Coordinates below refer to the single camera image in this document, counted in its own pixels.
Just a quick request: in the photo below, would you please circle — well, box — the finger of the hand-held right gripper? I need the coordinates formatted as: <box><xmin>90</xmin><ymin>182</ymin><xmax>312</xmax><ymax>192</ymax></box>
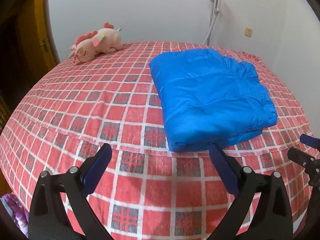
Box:
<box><xmin>300</xmin><ymin>134</ymin><xmax>320</xmax><ymax>153</ymax></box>
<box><xmin>287</xmin><ymin>148</ymin><xmax>320</xmax><ymax>188</ymax></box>

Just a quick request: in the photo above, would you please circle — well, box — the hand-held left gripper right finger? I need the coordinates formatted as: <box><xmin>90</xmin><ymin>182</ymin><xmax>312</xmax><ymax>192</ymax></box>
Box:
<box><xmin>209</xmin><ymin>143</ymin><xmax>293</xmax><ymax>240</ymax></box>

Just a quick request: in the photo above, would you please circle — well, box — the pink unicorn plush toy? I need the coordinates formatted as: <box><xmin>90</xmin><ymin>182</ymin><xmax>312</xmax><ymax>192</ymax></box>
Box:
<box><xmin>70</xmin><ymin>22</ymin><xmax>124</xmax><ymax>63</ymax></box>

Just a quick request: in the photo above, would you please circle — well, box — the grey wall-mounted hose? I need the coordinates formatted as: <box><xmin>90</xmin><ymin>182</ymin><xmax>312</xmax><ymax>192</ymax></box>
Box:
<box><xmin>202</xmin><ymin>0</ymin><xmax>224</xmax><ymax>46</ymax></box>

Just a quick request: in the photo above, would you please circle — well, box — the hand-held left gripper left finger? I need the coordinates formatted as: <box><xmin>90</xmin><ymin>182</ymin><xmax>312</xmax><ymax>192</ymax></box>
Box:
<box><xmin>28</xmin><ymin>143</ymin><xmax>113</xmax><ymax>240</ymax></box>

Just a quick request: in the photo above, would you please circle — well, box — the blue puffer jacket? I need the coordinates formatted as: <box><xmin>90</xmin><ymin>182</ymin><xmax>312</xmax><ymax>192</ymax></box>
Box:
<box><xmin>149</xmin><ymin>49</ymin><xmax>278</xmax><ymax>152</ymax></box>

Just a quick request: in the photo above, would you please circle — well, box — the wooden door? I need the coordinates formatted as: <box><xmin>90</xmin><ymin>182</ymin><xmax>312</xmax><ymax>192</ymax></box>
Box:
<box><xmin>0</xmin><ymin>0</ymin><xmax>60</xmax><ymax>110</ymax></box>

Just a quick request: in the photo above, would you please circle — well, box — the red checkered bed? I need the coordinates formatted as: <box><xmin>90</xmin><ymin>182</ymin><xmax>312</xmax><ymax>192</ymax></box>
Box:
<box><xmin>0</xmin><ymin>41</ymin><xmax>317</xmax><ymax>240</ymax></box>

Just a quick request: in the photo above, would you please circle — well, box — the pile of mixed clothes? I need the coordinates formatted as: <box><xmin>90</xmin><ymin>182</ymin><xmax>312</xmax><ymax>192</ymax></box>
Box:
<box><xmin>0</xmin><ymin>194</ymin><xmax>29</xmax><ymax>238</ymax></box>

